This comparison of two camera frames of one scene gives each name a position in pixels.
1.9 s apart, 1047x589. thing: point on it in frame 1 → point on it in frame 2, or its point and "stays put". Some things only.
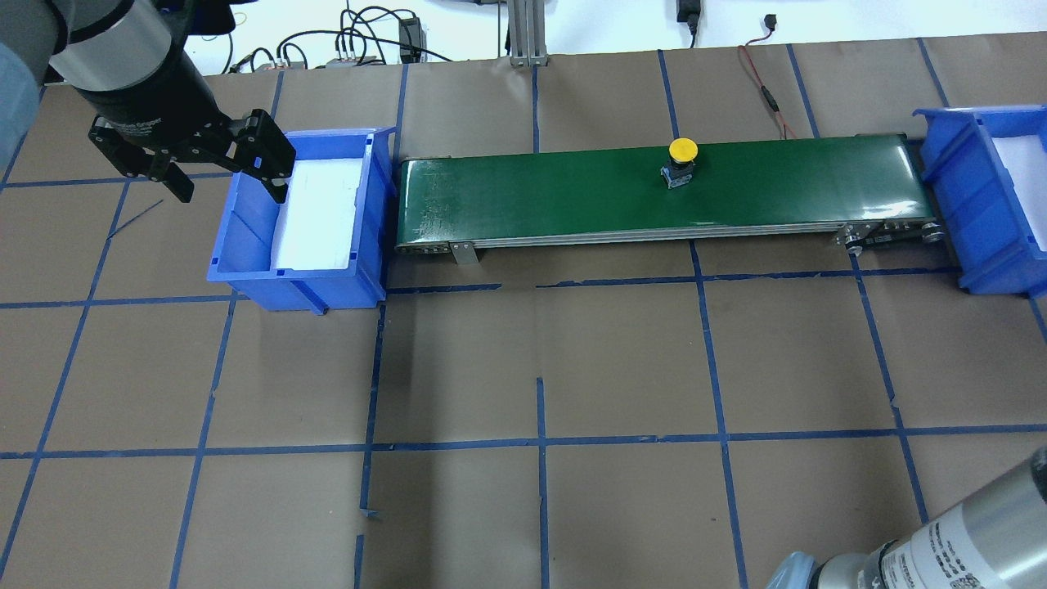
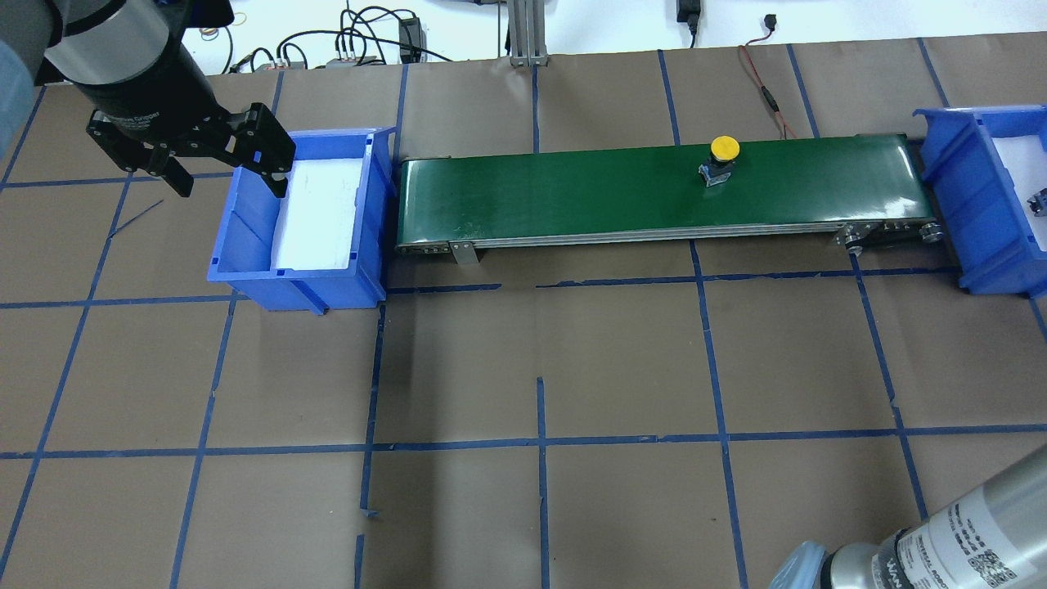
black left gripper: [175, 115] stays put
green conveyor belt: [869, 191] stays put
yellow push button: [683, 152] → [725, 149]
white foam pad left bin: [315, 227] stays put
